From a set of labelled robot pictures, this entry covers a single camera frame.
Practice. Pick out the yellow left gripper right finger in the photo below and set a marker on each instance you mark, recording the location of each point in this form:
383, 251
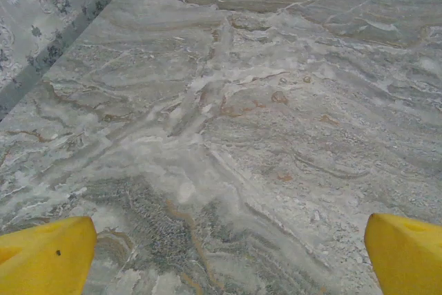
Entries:
407, 257

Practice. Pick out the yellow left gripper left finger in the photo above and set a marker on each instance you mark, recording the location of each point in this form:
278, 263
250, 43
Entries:
41, 260

